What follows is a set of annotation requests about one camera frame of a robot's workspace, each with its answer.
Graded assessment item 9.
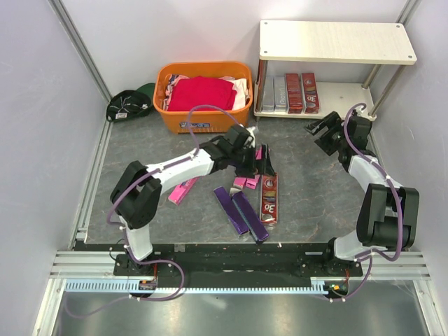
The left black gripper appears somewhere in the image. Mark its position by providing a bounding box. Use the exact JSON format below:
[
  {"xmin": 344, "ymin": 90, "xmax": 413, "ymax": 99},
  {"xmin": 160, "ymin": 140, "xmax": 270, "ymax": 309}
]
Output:
[{"xmin": 230, "ymin": 143, "xmax": 274, "ymax": 179}]

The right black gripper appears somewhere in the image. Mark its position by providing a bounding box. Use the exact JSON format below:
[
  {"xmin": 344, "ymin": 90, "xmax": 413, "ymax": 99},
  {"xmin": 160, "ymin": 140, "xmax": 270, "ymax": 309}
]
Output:
[{"xmin": 304, "ymin": 111, "xmax": 349, "ymax": 156}]

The pink labelled toothpaste box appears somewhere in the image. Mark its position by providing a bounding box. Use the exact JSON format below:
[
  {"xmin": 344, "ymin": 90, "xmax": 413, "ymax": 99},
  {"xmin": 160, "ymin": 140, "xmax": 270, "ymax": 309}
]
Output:
[{"xmin": 246, "ymin": 144, "xmax": 273, "ymax": 189}]

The red 3D toothpaste box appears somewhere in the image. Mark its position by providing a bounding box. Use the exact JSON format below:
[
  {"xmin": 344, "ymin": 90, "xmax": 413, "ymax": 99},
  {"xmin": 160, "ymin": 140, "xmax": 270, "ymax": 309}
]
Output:
[
  {"xmin": 302, "ymin": 73, "xmax": 320, "ymax": 114},
  {"xmin": 260, "ymin": 174, "xmax": 278, "ymax": 225}
]

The silver-sided red toothpaste box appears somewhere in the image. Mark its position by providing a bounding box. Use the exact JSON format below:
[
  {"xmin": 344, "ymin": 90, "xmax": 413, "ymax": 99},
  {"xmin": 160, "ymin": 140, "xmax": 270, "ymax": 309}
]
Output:
[{"xmin": 285, "ymin": 73, "xmax": 303, "ymax": 114}]

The purple toothpaste box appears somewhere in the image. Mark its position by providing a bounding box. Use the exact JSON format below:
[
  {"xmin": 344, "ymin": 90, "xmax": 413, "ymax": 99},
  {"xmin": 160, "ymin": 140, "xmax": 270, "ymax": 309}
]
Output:
[
  {"xmin": 231, "ymin": 191, "xmax": 269, "ymax": 244},
  {"xmin": 213, "ymin": 187, "xmax": 249, "ymax": 235}
]

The silver Protefix toothpaste box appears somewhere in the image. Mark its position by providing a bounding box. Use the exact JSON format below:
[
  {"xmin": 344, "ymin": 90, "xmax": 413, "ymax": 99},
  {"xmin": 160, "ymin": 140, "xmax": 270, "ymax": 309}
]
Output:
[{"xmin": 274, "ymin": 76, "xmax": 288, "ymax": 112}]

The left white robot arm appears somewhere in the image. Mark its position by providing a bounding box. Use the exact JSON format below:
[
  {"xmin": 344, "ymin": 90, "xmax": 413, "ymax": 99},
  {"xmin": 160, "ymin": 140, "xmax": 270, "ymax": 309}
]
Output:
[{"xmin": 106, "ymin": 124, "xmax": 275, "ymax": 275}]

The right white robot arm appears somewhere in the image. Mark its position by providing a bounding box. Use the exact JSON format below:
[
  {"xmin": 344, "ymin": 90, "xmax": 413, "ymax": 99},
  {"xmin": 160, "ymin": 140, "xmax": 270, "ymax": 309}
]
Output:
[{"xmin": 305, "ymin": 108, "xmax": 419, "ymax": 276}]

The white two-tier shelf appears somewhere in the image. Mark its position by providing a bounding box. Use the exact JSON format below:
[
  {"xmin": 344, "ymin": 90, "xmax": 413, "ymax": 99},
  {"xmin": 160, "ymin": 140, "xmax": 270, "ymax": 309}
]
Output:
[{"xmin": 253, "ymin": 20, "xmax": 417, "ymax": 121}]

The orange plastic basket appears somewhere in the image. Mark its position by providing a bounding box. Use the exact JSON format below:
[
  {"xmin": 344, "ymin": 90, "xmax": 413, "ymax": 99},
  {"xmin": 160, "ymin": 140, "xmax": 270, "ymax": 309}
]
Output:
[{"xmin": 153, "ymin": 61, "xmax": 253, "ymax": 134}]

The red folded cloth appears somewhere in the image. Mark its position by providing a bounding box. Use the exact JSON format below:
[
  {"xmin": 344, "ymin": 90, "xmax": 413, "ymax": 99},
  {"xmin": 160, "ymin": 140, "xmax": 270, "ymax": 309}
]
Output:
[{"xmin": 167, "ymin": 76, "xmax": 237, "ymax": 111}]

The dark green cap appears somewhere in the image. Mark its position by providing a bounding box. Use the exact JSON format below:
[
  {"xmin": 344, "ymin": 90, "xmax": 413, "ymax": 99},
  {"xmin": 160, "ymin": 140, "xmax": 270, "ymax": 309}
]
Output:
[{"xmin": 106, "ymin": 83, "xmax": 155, "ymax": 123}]

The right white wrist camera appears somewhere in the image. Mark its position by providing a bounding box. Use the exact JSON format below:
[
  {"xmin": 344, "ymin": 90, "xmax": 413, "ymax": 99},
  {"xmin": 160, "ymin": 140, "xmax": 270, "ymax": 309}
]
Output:
[{"xmin": 351, "ymin": 104, "xmax": 377, "ymax": 122}]

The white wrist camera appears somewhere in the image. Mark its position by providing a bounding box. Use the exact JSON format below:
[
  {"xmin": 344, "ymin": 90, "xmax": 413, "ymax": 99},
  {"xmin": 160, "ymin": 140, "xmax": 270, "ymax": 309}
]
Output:
[
  {"xmin": 244, "ymin": 126, "xmax": 259, "ymax": 148},
  {"xmin": 351, "ymin": 104, "xmax": 377, "ymax": 122}
]

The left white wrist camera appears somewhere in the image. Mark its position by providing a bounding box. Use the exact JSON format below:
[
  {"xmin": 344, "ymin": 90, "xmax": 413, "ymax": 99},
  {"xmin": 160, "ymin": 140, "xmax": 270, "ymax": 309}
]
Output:
[{"xmin": 244, "ymin": 126, "xmax": 259, "ymax": 148}]

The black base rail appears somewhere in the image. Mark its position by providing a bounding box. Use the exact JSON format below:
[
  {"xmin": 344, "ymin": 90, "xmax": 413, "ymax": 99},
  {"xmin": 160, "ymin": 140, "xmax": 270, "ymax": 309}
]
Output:
[{"xmin": 113, "ymin": 243, "xmax": 363, "ymax": 278}]

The blue slotted cable duct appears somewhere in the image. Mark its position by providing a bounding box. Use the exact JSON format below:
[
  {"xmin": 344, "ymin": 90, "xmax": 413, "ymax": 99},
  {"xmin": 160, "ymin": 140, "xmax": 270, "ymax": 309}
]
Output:
[{"xmin": 64, "ymin": 276, "xmax": 361, "ymax": 294}]

